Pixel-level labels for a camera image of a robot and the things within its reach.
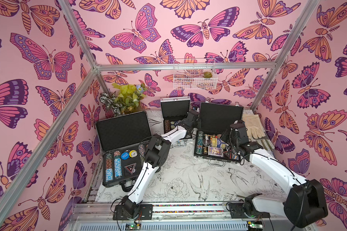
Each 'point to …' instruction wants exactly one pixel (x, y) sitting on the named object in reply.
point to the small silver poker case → (174, 109)
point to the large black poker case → (123, 139)
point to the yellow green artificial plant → (129, 97)
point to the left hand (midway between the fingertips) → (202, 119)
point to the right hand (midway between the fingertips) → (223, 131)
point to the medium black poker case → (213, 119)
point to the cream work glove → (256, 131)
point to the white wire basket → (194, 73)
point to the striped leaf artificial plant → (105, 99)
